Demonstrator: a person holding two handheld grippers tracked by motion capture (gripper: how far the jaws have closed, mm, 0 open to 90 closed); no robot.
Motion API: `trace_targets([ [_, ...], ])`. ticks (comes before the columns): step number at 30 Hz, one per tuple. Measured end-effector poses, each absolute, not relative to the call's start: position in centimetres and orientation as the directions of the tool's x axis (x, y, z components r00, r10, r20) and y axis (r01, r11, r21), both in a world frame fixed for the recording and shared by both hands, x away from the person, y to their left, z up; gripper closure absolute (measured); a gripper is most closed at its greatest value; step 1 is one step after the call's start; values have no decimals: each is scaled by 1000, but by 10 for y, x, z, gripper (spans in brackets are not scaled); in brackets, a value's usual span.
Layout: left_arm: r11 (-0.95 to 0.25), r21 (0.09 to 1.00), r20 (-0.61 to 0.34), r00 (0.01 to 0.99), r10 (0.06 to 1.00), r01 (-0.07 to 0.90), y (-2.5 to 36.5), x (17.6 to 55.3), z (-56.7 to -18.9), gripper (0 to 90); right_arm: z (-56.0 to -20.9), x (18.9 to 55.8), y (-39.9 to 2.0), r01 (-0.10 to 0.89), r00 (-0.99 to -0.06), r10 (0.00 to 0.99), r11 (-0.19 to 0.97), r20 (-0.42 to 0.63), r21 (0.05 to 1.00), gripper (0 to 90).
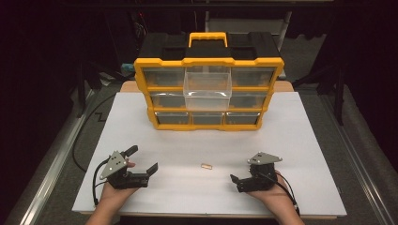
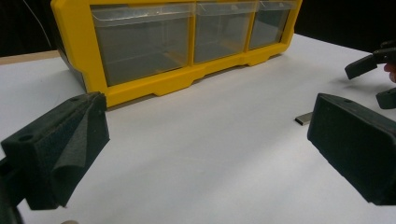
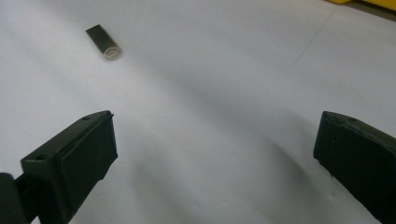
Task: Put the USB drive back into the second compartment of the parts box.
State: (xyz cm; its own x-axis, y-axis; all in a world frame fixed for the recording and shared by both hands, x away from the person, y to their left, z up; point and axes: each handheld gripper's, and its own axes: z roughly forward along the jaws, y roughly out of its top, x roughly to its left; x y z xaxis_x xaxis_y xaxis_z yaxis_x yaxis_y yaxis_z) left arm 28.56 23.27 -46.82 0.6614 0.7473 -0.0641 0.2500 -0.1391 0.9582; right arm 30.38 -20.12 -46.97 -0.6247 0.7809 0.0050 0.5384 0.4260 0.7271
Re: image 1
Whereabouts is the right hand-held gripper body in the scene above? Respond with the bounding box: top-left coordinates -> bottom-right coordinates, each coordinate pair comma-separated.
237,152 -> 283,193

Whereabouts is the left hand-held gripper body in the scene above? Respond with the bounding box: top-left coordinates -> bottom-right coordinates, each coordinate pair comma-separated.
99,150 -> 150,190

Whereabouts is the clear plastic drawer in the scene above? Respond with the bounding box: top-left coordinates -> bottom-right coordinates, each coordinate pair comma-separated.
182,66 -> 233,111

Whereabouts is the yellow black organizer cabinet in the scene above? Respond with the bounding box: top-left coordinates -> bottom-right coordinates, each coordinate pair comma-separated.
133,31 -> 285,132

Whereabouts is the person's right hand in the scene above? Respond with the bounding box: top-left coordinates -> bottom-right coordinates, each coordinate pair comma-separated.
247,171 -> 297,210

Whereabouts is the person's left hand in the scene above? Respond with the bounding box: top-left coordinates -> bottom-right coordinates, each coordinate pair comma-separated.
99,160 -> 139,205

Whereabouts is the white board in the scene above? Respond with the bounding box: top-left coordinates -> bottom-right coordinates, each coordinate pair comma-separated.
71,91 -> 347,218

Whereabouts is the black stand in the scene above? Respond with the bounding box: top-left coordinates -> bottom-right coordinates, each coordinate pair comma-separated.
76,59 -> 135,118
292,57 -> 346,126

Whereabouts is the teal object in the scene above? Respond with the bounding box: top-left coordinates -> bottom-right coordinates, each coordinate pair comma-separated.
121,63 -> 136,77

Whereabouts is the grid of clear drawers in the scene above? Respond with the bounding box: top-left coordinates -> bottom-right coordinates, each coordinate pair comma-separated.
143,66 -> 277,126

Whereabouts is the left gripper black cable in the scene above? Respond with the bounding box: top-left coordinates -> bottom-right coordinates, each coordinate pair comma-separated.
92,158 -> 112,207

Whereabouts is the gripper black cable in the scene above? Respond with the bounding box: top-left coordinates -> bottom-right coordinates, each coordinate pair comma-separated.
92,158 -> 112,207
259,172 -> 300,217

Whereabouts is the long black floor cable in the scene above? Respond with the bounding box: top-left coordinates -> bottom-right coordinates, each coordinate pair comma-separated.
72,93 -> 116,173

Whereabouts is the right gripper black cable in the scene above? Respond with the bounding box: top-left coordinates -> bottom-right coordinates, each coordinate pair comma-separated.
259,172 -> 300,217

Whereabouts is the aluminium rail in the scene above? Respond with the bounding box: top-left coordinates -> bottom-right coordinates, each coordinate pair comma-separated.
318,93 -> 398,225
4,88 -> 95,225

